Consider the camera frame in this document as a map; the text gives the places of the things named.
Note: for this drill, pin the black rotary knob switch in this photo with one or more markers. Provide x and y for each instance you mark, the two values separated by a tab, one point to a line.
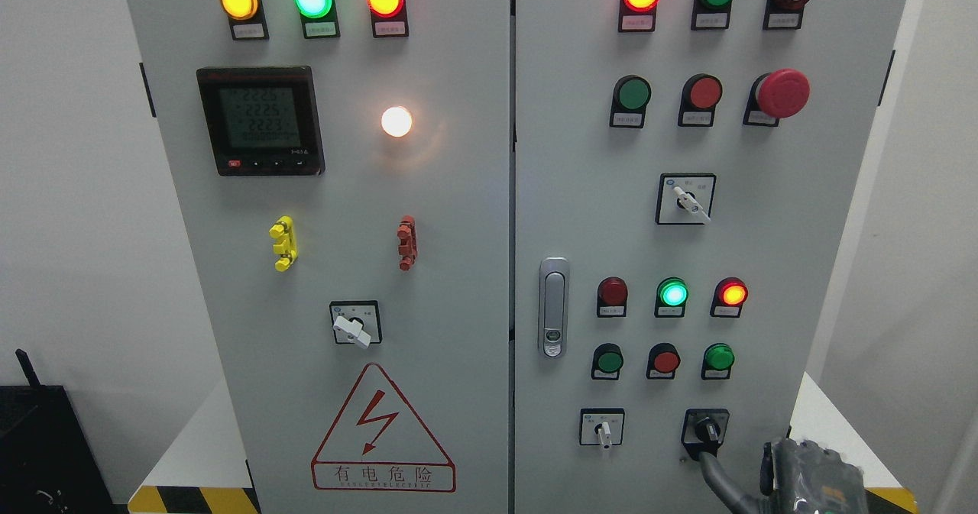
703	431

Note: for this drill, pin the red terminal connector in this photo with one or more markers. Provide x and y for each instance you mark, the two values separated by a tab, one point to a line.
408	243

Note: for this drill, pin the dark red indicator light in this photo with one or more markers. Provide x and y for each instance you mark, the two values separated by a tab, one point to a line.
612	295

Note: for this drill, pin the white glowing indicator light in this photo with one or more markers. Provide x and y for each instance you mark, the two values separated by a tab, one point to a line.
396	121

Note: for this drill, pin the green push button lower left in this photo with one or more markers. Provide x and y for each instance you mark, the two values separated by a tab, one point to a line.
607	362

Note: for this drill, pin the green push button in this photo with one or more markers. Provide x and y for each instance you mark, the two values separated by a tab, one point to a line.
607	362
711	15

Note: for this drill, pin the grey left cabinet door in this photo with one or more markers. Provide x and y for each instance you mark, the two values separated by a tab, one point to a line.
445	322

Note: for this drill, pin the grey cabinet door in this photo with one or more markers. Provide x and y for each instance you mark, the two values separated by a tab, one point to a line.
445	322
588	192

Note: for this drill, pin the green glowing indicator light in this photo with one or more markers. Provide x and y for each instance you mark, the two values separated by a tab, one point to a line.
671	298

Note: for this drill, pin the green push button second row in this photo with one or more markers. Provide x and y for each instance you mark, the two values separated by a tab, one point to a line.
631	96

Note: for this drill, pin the yellow terminal connector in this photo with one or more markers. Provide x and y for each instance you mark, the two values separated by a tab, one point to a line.
284	242

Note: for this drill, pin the red push button lower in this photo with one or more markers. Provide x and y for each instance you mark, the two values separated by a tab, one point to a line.
662	362

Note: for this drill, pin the grey right cabinet door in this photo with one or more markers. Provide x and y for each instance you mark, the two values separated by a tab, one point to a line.
588	192

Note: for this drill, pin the red electrical danger sticker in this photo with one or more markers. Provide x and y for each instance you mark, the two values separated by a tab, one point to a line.
378	443

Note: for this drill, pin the red indicator light lower right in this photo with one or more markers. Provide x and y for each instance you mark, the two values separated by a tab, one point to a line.
729	296

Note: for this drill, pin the black digital power meter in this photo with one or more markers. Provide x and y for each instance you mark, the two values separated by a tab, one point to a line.
262	121

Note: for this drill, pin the red push button second row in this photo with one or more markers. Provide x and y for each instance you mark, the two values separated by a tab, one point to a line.
700	96

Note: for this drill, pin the green illuminated button lower right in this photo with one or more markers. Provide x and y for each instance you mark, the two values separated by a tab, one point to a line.
717	361

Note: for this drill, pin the red indicator light top left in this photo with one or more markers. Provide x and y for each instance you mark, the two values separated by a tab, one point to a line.
388	18

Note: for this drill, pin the red indicator light right door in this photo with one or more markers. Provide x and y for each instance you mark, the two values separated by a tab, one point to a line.
637	15

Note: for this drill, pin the green indicator light top left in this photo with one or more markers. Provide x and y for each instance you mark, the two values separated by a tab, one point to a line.
319	18

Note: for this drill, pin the red emergency stop button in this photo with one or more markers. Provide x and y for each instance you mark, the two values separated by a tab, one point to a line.
780	94

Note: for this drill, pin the green push button top right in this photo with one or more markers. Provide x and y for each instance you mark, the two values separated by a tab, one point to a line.
711	15

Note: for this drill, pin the yellow indicator light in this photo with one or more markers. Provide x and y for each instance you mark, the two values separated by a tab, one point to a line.
246	19

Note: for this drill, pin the white platform with hazard stripes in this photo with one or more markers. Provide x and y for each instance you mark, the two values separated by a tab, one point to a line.
205	468

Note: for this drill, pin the black box with antenna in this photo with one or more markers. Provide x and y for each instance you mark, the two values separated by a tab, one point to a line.
46	463

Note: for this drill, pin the silver door lock handle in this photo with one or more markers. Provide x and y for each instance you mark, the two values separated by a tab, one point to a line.
554	274

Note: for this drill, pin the white selector switch left door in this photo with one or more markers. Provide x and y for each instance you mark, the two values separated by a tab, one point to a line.
356	322

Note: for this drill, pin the white selector switch upper right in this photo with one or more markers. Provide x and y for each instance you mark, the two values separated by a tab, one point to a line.
685	198

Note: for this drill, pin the white selector switch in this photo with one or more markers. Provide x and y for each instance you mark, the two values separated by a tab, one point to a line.
602	428
685	198

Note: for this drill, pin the white selector switch bottom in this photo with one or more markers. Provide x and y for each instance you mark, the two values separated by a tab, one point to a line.
602	428

